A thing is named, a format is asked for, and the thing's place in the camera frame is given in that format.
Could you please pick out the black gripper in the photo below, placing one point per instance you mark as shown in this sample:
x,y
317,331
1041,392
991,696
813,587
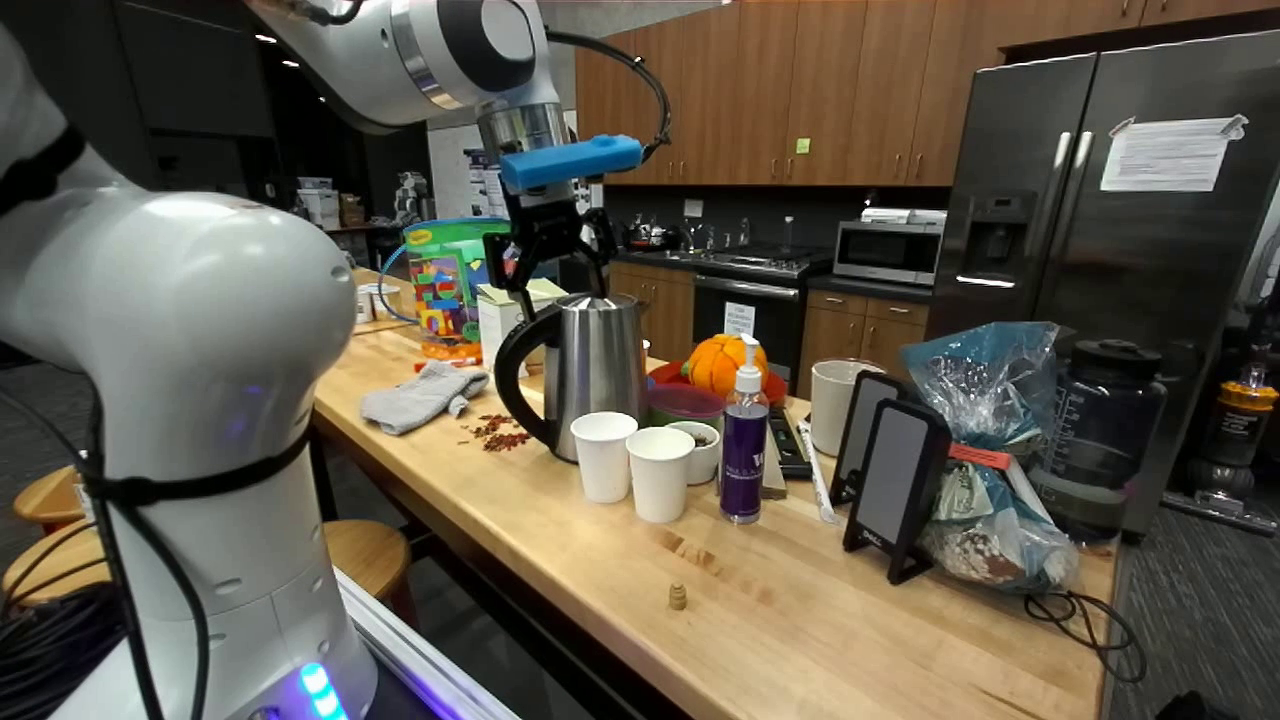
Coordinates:
x,y
548,224

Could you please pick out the stainless steel kettle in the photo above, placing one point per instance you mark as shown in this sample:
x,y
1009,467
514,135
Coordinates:
x,y
592,364

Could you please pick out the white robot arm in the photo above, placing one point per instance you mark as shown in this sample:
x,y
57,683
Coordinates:
x,y
202,326

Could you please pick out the small white bowl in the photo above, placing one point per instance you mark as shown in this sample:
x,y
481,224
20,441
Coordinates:
x,y
704,454

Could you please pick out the white green carton box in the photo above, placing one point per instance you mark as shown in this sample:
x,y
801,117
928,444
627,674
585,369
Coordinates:
x,y
501,312

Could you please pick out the colourful foam blocks bag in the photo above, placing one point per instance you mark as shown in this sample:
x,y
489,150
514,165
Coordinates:
x,y
445,265

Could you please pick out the grey knitted cloth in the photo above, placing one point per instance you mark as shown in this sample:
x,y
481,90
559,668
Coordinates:
x,y
419,400

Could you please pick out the scattered dried food bits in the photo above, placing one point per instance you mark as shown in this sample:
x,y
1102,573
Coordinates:
x,y
496,432

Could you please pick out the white paper cup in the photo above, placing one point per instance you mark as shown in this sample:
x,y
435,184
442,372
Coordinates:
x,y
658,475
601,454

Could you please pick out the orange pumpkin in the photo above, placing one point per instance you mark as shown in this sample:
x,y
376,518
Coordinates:
x,y
716,361

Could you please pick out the purple spray bottle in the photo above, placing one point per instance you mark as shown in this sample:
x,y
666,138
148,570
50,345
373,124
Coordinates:
x,y
745,431

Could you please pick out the white mug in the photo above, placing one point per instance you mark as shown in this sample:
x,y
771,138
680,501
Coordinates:
x,y
829,400

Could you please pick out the wooden stool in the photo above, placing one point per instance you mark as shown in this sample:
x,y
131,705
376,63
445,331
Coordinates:
x,y
368,554

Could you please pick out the silver microwave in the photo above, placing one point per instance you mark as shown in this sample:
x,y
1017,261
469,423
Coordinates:
x,y
889,253

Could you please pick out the black speaker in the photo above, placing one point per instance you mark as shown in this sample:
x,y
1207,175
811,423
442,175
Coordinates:
x,y
856,431
907,461

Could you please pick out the blue plastic bag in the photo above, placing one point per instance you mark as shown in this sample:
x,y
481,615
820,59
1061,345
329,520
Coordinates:
x,y
994,388

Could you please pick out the black refrigerator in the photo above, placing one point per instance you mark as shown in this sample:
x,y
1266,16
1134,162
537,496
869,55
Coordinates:
x,y
1033,234

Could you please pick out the black blender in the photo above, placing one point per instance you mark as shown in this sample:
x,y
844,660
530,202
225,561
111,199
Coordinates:
x,y
1102,427

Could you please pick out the white paper on fridge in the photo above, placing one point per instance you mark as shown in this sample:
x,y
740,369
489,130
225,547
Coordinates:
x,y
1170,152

